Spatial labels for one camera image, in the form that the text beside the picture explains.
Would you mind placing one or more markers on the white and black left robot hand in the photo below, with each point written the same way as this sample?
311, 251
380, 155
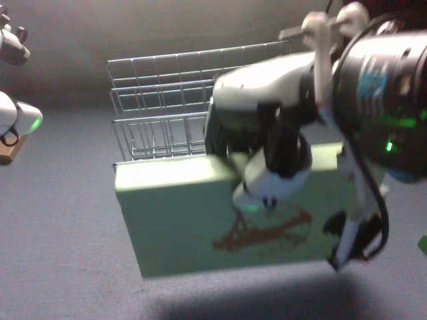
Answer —
16, 113

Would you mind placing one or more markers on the light green box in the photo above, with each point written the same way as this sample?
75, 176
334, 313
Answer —
173, 216

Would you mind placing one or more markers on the wooden block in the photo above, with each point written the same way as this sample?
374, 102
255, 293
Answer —
10, 155

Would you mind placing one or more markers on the small green object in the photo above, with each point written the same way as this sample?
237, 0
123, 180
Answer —
423, 245

